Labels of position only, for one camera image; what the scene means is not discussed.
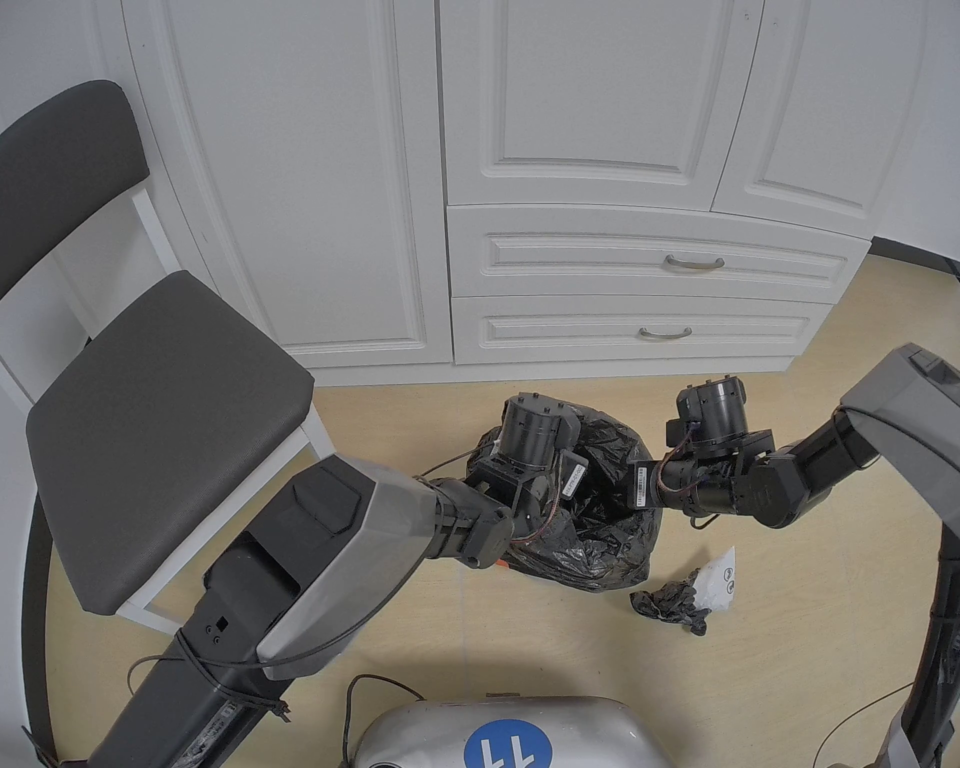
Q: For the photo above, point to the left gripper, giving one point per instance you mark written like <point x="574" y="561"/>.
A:
<point x="571" y="480"/>

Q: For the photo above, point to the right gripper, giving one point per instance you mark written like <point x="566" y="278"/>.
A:
<point x="642" y="487"/>

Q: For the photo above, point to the black plastic bag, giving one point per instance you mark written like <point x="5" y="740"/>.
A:
<point x="607" y="540"/>

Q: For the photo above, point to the clear printed wrapper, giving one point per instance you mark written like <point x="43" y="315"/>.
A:
<point x="716" y="581"/>

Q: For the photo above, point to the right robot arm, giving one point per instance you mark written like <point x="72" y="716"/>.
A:
<point x="900" y="420"/>

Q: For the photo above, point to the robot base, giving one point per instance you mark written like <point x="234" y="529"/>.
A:
<point x="585" y="735"/>

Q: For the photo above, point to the crumpled black plastic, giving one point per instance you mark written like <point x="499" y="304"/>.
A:
<point x="671" y="604"/>

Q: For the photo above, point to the white wardrobe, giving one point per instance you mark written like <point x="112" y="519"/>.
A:
<point x="570" y="97"/>

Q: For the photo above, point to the grey padded white chair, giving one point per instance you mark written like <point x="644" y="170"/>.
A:
<point x="165" y="375"/>

